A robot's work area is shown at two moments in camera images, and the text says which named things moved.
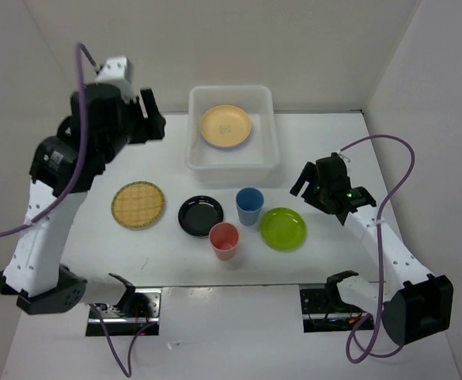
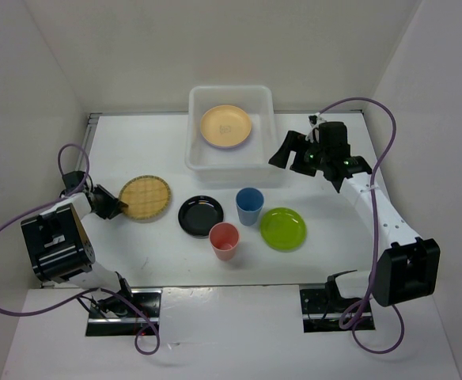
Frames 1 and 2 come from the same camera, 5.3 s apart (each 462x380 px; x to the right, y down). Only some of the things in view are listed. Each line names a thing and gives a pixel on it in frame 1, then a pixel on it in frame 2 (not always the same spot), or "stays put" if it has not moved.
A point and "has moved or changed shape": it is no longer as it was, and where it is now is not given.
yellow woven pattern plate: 138,205 has moved or changed shape
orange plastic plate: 225,126 stays put
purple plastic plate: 244,142 stays put
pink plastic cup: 224,237 stays put
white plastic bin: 232,137 stays put
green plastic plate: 282,229 stays put
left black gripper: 154,129 -> 113,203
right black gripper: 308,173 -> 293,141
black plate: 198,214 stays put
